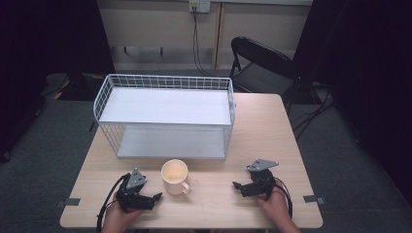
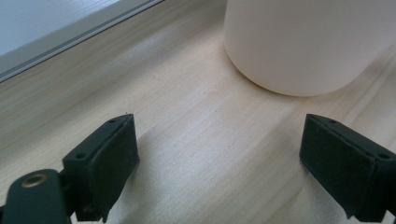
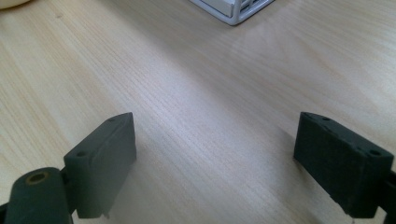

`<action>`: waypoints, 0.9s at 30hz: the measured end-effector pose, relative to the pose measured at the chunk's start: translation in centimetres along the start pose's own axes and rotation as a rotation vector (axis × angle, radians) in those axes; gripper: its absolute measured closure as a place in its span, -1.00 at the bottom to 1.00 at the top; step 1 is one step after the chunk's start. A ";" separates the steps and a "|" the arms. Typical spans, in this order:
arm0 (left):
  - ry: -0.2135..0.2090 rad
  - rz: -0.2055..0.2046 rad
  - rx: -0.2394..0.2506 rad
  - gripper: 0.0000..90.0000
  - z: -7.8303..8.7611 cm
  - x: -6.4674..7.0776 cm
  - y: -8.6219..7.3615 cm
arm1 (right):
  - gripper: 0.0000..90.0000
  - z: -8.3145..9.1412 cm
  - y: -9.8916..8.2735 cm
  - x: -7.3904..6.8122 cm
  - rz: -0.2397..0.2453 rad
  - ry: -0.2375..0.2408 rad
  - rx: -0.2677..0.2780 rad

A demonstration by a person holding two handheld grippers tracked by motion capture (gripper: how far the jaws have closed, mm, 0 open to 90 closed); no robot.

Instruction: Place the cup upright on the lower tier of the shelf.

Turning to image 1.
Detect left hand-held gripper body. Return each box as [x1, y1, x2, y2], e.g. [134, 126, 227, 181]
[115, 167, 151, 214]

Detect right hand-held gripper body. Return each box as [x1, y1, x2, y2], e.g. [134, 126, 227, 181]
[246, 158, 280, 200]

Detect cream cup with handle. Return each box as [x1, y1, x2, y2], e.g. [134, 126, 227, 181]
[160, 158, 192, 196]

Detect white wire shelf rack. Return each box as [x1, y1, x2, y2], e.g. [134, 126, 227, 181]
[92, 73, 237, 160]

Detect person's left hand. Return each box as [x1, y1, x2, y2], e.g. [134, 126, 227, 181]
[104, 199, 144, 229]

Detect person's right hand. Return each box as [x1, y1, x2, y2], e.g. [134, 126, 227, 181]
[257, 185, 292, 225]

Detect grey tape piece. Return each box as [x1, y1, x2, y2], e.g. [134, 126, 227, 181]
[54, 197, 82, 209]
[302, 194, 326, 205]

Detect black folding chair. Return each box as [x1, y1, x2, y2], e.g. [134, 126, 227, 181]
[228, 36, 303, 99]

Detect black curtain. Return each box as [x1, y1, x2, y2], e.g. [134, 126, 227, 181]
[292, 0, 412, 208]
[0, 0, 117, 162]

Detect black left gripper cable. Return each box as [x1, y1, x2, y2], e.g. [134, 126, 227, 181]
[95, 173, 131, 233]

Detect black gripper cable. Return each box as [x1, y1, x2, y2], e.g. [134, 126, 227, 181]
[274, 177, 294, 219]
[95, 173, 131, 233]

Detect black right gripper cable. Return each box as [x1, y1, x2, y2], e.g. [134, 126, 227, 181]
[274, 177, 294, 219]

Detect black floor cables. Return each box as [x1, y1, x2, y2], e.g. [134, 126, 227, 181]
[287, 84, 335, 141]

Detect black wall socket cable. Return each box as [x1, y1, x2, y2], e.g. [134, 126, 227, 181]
[191, 6, 229, 79]

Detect white wall socket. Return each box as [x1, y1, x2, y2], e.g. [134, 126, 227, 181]
[189, 0, 212, 15]

